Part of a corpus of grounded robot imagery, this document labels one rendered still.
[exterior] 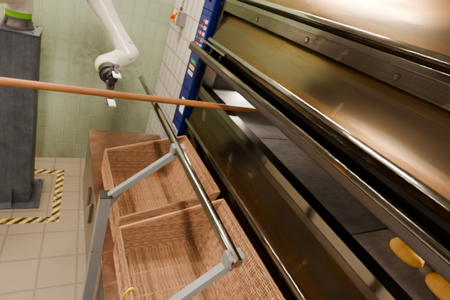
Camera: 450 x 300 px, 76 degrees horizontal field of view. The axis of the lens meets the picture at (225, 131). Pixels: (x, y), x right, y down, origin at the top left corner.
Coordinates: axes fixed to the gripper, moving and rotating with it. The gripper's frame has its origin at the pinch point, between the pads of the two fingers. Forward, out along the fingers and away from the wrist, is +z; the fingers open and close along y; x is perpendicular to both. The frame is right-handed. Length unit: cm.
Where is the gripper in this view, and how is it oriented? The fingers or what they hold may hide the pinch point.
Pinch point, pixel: (114, 91)
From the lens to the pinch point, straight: 135.9
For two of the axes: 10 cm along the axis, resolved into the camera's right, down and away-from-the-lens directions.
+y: -3.1, 8.6, 4.0
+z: 4.2, 5.0, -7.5
